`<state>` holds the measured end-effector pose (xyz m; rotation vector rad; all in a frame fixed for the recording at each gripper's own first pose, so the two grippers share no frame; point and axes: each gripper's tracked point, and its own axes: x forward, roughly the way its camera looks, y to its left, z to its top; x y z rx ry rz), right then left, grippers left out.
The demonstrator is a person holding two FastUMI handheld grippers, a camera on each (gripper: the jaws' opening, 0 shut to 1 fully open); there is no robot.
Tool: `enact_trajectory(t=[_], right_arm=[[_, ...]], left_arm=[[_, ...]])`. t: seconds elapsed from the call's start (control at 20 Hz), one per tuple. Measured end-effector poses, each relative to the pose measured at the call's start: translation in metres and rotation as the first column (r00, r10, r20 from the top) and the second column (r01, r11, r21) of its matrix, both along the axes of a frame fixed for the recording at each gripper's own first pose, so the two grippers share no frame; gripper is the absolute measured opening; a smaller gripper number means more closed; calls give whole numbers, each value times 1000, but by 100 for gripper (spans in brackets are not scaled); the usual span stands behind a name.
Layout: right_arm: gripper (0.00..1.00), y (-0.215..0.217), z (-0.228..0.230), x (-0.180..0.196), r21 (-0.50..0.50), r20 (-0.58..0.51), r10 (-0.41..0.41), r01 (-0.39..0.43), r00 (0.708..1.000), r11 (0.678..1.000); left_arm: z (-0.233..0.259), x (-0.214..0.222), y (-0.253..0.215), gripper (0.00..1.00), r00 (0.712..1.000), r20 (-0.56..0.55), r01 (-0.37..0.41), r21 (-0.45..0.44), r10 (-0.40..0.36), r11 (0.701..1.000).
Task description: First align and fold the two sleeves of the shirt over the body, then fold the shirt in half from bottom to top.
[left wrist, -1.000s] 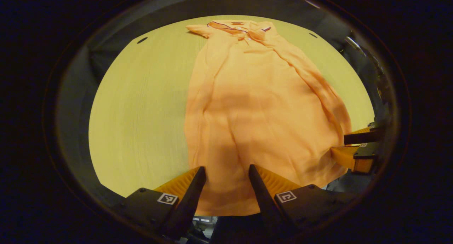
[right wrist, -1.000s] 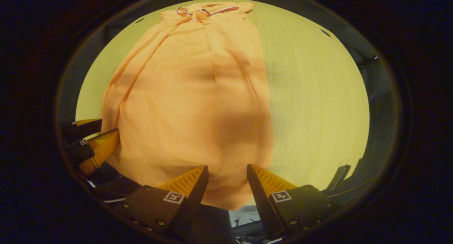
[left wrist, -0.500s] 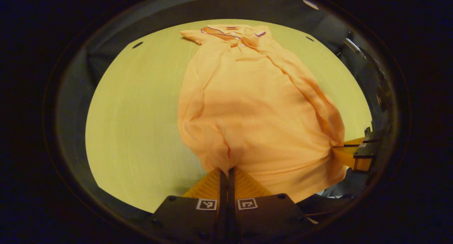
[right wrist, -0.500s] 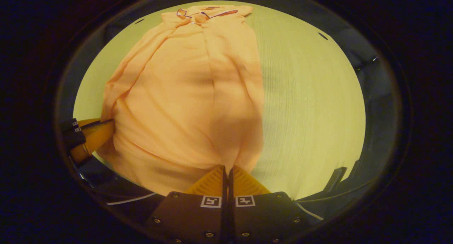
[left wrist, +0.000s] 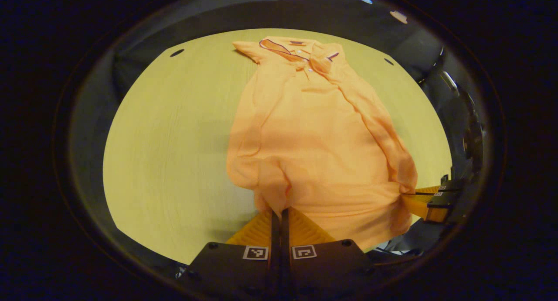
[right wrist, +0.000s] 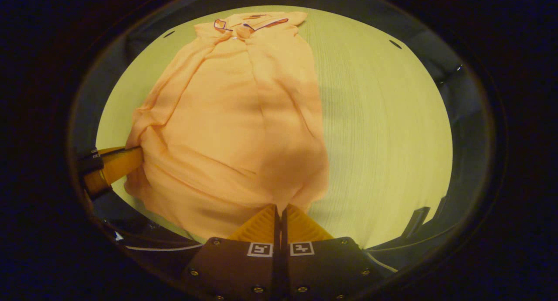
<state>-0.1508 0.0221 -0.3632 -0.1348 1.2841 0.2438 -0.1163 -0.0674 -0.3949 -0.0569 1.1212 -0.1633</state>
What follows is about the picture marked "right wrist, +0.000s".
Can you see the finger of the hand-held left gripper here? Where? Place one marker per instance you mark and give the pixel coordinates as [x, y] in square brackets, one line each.
[117, 168]

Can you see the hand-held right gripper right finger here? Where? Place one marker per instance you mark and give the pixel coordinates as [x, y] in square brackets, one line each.
[327, 266]

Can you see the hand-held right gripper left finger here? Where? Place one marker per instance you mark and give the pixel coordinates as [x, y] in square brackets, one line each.
[235, 266]

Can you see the dark bar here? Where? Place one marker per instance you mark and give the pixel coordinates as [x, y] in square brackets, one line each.
[416, 222]

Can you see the orange T-shirt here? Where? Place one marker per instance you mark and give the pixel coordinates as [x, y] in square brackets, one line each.
[226, 131]

